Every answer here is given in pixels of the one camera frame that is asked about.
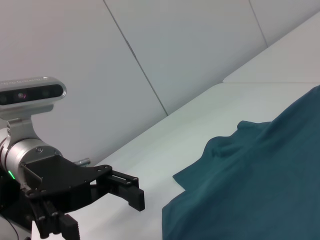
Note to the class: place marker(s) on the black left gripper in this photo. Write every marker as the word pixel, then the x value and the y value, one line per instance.
pixel 60 180

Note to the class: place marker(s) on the teal t-shirt with FREE print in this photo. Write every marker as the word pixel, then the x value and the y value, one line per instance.
pixel 250 187

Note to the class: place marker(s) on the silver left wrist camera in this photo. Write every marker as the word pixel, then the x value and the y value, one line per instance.
pixel 30 92

